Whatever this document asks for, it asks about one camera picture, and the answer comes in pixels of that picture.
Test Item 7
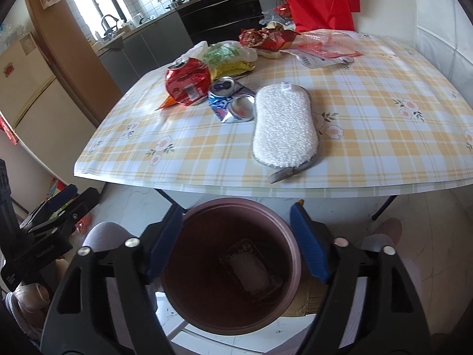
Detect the white scrubbing pad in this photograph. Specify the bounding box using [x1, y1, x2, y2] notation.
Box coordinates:
[251, 81, 320, 185]

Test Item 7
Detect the brown wooden door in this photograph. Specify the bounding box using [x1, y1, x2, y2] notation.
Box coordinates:
[22, 0, 122, 119]

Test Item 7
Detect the person's left forearm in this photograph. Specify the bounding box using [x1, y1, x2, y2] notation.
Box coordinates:
[3, 292, 48, 348]

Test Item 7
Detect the person's left hand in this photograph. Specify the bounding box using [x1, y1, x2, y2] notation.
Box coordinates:
[13, 259, 71, 313]

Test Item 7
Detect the dark red snack packet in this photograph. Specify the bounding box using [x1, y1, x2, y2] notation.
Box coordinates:
[264, 30, 301, 51]

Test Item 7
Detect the black built-in oven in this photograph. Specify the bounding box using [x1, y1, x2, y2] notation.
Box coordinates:
[174, 0, 265, 47]

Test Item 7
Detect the yellow checked floral tablecloth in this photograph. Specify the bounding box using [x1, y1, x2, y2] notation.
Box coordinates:
[73, 30, 473, 193]

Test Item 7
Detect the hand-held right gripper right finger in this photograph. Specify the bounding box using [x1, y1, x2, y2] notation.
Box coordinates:
[289, 201, 433, 355]

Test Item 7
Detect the brown plastic bin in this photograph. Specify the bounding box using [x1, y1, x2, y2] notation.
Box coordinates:
[161, 198, 303, 335]

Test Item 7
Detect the white labelled package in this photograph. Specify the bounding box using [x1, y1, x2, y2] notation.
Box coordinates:
[280, 48, 355, 69]

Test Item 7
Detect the clear plastic tray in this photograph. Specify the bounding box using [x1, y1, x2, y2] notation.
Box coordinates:
[219, 239, 283, 302]

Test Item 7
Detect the green printed plastic bag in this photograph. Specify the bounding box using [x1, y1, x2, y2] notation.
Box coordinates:
[185, 41, 258, 71]

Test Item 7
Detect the crushed blue can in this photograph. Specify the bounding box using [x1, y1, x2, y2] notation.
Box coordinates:
[208, 76, 256, 124]

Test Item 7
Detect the flat cardboard piece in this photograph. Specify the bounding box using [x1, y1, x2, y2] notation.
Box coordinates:
[281, 277, 329, 317]

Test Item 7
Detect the orange wrapper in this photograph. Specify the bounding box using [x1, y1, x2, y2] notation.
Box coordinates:
[155, 95, 176, 112]

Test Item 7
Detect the metal faucet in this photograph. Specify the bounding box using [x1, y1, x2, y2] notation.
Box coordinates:
[101, 14, 118, 39]

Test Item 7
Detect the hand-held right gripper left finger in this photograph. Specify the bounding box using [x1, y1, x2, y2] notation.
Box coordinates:
[40, 203, 185, 355]

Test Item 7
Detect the white padded chair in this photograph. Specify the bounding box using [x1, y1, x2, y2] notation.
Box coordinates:
[351, 0, 473, 97]

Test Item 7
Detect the gold foil wrapper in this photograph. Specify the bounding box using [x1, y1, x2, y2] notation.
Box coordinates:
[209, 59, 256, 82]

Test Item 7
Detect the crumpled red paper bag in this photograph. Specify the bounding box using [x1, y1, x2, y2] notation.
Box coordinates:
[238, 28, 274, 49]

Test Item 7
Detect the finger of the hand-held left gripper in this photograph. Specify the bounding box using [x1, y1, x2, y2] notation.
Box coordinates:
[18, 184, 79, 230]
[30, 188, 101, 246]

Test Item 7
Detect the grey kitchen counter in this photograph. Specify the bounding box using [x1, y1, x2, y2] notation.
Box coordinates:
[97, 7, 195, 91]

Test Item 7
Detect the colourful cardboard box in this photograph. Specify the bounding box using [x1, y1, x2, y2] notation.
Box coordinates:
[46, 177, 71, 198]

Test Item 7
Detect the black table leg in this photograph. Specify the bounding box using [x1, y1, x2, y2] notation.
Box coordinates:
[371, 192, 396, 220]
[155, 189, 185, 208]

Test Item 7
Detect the crushed red can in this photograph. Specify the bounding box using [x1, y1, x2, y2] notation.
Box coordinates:
[165, 57, 212, 106]

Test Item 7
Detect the white plastic bag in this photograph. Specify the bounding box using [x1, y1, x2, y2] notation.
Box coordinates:
[260, 11, 281, 27]

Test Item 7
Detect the beige refrigerator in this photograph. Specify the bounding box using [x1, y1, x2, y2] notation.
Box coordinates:
[0, 31, 102, 178]

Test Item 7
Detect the clear package with red border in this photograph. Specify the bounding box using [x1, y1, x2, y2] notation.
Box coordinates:
[301, 31, 357, 60]

